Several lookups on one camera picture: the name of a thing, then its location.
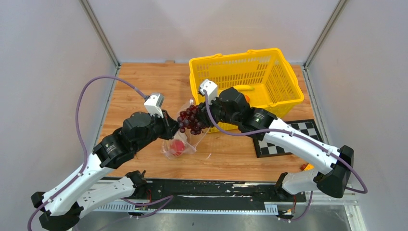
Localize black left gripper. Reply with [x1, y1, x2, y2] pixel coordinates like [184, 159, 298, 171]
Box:
[134, 108, 184, 152]

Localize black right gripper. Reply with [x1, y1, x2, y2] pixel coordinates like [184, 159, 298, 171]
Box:
[196, 93, 240, 128]

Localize dark toy grapes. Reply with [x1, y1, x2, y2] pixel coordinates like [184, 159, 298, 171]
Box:
[177, 105, 207, 135]

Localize red toy food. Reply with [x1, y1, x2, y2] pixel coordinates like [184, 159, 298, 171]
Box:
[170, 140, 186, 157]

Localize clear zip top bag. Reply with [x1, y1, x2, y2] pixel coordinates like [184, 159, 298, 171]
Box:
[163, 99, 209, 159]

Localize yellow toy banana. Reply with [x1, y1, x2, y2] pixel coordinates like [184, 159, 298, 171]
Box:
[233, 84, 255, 91]

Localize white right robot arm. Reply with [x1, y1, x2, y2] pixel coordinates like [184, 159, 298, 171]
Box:
[199, 84, 355, 201]

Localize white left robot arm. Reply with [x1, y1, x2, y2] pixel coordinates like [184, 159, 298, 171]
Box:
[31, 110, 179, 231]

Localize yellow plastic basket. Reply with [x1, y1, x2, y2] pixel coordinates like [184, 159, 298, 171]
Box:
[189, 48, 305, 117]

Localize black white checkerboard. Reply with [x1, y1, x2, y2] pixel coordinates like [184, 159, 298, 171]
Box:
[253, 119, 323, 158]

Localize yellow toy block car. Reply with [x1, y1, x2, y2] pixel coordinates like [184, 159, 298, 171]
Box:
[300, 163, 314, 171]

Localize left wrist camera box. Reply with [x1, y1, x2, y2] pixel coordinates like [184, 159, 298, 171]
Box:
[144, 93, 164, 118]

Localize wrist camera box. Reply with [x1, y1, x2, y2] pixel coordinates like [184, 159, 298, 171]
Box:
[198, 79, 218, 104]
[144, 93, 164, 118]

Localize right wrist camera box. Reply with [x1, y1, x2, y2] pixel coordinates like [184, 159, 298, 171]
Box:
[198, 79, 218, 104]

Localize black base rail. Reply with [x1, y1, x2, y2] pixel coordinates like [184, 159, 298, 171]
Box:
[86, 177, 357, 215]

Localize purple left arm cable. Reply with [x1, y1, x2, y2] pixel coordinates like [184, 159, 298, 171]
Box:
[27, 75, 174, 231]

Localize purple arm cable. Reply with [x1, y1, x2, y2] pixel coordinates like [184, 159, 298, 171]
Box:
[27, 75, 174, 231]
[203, 90, 368, 223]

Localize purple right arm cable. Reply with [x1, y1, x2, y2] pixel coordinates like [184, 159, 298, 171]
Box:
[203, 90, 368, 223]

